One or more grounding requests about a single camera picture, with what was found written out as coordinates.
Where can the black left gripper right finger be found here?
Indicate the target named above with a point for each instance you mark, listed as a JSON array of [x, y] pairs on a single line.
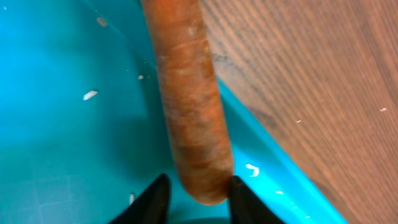
[[245, 207]]

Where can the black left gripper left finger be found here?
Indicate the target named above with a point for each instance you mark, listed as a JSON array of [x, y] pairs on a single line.
[[151, 207]]

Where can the orange carrot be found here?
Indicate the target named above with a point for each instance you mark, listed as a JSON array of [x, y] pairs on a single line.
[[193, 109]]

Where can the teal plastic tray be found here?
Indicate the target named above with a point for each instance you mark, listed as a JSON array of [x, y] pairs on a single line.
[[82, 129]]

